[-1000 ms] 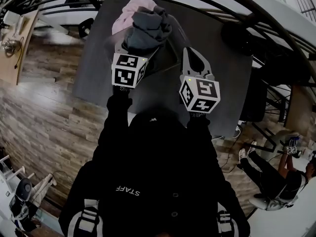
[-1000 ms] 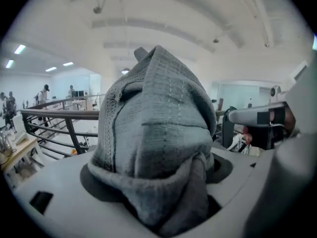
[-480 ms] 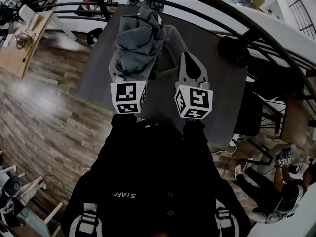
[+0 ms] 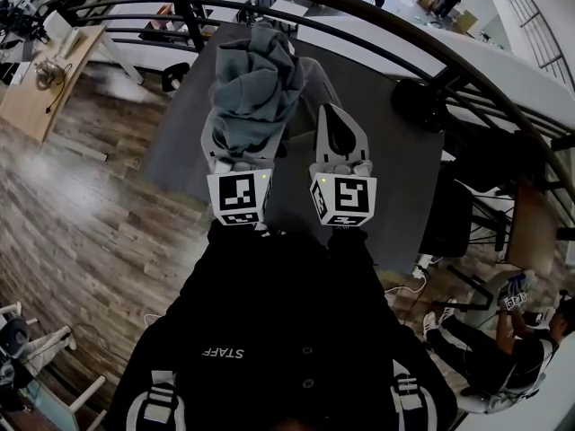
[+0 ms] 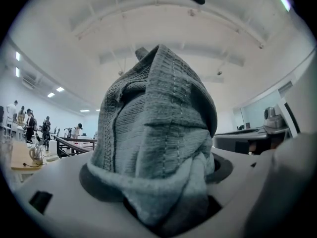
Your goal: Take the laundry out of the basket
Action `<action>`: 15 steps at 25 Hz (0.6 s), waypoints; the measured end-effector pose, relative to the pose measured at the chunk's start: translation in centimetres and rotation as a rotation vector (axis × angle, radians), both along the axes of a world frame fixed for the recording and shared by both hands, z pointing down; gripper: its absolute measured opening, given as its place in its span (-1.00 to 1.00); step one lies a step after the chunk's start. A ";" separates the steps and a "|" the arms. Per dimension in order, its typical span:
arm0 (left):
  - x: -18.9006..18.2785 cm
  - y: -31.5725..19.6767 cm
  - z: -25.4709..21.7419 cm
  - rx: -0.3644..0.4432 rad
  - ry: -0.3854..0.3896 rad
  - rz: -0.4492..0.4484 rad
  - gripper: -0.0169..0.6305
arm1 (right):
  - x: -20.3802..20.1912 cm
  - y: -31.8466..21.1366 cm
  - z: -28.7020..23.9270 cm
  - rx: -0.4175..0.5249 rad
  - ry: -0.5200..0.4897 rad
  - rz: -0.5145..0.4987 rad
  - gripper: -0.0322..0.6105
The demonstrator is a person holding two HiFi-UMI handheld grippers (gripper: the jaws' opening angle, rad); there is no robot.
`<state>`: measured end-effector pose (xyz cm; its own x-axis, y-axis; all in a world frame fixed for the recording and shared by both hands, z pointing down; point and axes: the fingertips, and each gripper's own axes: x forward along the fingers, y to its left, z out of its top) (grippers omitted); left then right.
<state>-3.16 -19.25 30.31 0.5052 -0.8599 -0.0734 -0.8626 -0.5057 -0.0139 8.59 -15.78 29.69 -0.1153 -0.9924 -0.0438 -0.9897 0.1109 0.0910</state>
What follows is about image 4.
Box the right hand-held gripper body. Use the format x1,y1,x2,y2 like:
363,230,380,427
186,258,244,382
308,171,378,228

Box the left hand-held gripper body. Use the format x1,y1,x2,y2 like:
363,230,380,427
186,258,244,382
205,167,274,227

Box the grey garment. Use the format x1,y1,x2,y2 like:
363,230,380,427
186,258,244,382
208,20,306,163

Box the person's right forearm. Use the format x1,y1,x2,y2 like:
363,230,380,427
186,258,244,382
326,224,374,277

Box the person's left forearm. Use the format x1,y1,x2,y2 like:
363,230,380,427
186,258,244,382
207,220,288,277

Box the person's left hand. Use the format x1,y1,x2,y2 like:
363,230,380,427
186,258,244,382
213,159,264,175

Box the person's right hand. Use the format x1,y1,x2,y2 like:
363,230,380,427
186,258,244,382
314,161,375,177

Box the black round stool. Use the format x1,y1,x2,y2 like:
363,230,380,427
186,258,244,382
160,62,191,93
390,78,450,135

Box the black office chair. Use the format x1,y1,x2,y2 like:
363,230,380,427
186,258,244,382
419,163,475,259

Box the white power strip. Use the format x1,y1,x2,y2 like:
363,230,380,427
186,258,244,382
411,258,433,282

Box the person's black jacket torso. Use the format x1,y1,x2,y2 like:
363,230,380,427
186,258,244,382
105,229,459,431

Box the white device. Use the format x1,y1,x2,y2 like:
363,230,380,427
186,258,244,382
58,28,90,60

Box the shiny metal object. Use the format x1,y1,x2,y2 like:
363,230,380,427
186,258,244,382
34,57,65,85

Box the brown wooden table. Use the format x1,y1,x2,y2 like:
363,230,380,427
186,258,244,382
506,176,558,277

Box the light wooden table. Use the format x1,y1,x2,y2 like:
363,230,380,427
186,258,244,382
0,24,108,145

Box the light gray chair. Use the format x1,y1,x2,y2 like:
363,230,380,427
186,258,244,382
457,365,547,417

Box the black cable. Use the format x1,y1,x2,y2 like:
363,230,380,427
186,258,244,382
44,63,74,115

